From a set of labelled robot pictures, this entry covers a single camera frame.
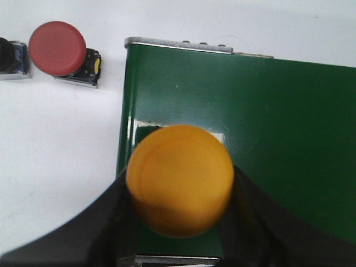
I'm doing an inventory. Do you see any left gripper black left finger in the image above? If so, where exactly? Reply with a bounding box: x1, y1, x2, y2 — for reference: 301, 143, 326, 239
1, 170, 141, 266

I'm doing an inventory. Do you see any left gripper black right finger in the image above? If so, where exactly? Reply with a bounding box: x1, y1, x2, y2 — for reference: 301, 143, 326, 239
219, 166, 355, 266

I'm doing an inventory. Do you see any green conveyor belt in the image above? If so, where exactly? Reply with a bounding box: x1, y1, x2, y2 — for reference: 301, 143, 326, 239
116, 43, 356, 258

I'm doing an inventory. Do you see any aluminium conveyor frame rail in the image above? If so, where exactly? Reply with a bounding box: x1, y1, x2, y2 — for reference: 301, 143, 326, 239
117, 37, 250, 266

